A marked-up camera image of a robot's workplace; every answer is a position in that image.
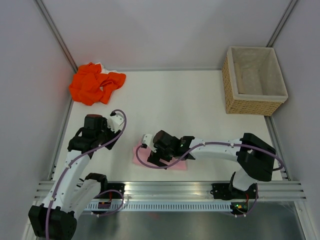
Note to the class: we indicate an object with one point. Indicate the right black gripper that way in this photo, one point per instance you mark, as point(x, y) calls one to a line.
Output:
point(154, 157)

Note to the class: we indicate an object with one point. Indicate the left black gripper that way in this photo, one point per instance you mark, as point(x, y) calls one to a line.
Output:
point(112, 133)

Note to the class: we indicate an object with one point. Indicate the pink t-shirt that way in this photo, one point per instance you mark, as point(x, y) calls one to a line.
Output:
point(144, 153)

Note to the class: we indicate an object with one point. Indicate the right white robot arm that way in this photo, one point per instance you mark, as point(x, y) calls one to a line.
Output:
point(255, 157)

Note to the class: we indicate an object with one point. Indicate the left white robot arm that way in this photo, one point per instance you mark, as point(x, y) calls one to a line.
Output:
point(57, 216)

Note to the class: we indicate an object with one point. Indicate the orange t-shirt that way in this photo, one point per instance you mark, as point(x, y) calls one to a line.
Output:
point(89, 86)

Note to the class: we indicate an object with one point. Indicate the white t-shirt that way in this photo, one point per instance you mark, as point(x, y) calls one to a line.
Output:
point(104, 70)

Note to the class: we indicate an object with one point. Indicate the wicker basket with liner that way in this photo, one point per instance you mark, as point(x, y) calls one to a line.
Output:
point(252, 80)

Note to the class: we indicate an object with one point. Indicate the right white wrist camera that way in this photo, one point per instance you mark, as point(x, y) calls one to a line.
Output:
point(147, 142)

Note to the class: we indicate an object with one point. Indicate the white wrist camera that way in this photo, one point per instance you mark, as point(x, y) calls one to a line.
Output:
point(147, 142)
point(115, 122)

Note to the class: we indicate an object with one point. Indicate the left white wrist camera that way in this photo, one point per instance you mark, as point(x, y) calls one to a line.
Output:
point(115, 122)

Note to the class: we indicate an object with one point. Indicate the aluminium front rail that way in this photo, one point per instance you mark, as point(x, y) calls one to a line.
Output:
point(273, 191)

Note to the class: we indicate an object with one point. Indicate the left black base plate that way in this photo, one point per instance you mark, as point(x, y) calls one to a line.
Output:
point(112, 191)

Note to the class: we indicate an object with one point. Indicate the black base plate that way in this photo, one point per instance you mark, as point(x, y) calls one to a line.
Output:
point(112, 191)
point(226, 192)

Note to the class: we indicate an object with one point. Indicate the white slotted cable duct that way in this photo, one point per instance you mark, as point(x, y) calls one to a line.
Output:
point(184, 206)

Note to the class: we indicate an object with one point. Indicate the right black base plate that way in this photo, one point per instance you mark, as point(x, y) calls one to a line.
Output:
point(226, 192)

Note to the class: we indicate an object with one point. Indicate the back table edge rail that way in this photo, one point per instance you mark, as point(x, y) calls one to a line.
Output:
point(164, 69)

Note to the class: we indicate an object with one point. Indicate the right table side rail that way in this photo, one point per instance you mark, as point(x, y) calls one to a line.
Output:
point(277, 145)

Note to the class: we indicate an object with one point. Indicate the left corner aluminium post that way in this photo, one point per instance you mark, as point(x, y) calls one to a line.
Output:
point(42, 8)

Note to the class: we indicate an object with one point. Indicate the corner aluminium post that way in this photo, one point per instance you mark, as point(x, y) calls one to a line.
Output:
point(282, 22)
point(42, 8)

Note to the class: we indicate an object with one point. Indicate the right corner aluminium post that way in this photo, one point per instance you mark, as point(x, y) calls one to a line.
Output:
point(282, 22)

